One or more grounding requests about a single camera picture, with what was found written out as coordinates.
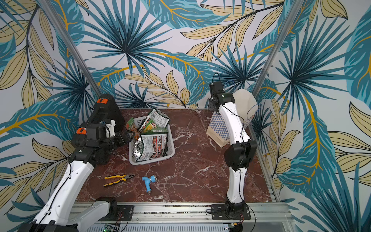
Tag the blue hose nozzle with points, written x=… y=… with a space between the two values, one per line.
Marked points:
x=148 y=181

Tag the paper bag blue checkered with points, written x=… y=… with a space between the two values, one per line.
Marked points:
x=227 y=126

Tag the yellow black pliers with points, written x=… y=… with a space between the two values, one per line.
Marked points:
x=118 y=179

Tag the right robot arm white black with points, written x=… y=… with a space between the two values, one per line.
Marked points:
x=241 y=152

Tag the aluminium front rail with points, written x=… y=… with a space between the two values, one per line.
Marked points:
x=197 y=213

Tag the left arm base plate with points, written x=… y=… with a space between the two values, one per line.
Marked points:
x=119 y=213

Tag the large silver red sauce packet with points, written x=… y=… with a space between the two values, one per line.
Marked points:
x=151 y=145

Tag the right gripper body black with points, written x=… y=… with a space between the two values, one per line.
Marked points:
x=213 y=104

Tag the left corner aluminium post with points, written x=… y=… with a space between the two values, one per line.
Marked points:
x=62 y=31

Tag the green white barcode packet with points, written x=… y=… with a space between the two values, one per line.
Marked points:
x=158 y=117

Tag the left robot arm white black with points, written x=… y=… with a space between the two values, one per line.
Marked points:
x=54 y=216

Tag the green yellow corn soup packet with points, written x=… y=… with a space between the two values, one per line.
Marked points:
x=149 y=126

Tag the white perforated plastic basket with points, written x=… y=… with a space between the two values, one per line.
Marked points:
x=171 y=149

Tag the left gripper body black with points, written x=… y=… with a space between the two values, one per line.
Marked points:
x=117 y=140

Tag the green orange soup packet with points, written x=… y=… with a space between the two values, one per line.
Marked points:
x=130 y=126

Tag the black tool case orange latches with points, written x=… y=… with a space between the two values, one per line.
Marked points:
x=91 y=140

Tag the right corner aluminium post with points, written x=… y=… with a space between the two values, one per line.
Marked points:
x=289 y=20

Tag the corner aluminium post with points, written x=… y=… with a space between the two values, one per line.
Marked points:
x=62 y=31
x=289 y=20

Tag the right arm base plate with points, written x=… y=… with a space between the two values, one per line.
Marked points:
x=225 y=212

